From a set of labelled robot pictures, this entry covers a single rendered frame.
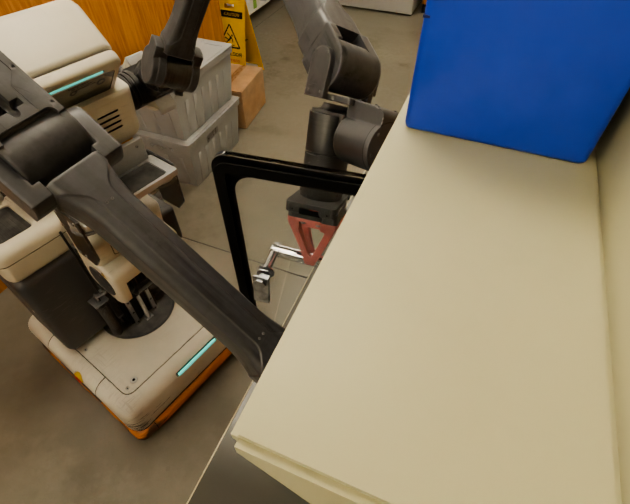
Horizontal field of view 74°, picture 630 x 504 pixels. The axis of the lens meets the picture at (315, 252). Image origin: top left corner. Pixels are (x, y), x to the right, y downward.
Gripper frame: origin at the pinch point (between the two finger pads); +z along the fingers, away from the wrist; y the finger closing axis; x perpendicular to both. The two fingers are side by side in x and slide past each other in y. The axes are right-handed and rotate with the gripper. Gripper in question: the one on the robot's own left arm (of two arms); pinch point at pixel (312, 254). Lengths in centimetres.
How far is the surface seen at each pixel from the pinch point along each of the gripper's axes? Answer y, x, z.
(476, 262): -35.2, -14.9, -18.0
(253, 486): -12.3, 1.5, 34.4
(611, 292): -35.3, -20.2, -18.0
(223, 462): -10.7, 7.3, 33.7
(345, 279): -37.5, -9.8, -16.9
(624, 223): -33.4, -20.4, -20.4
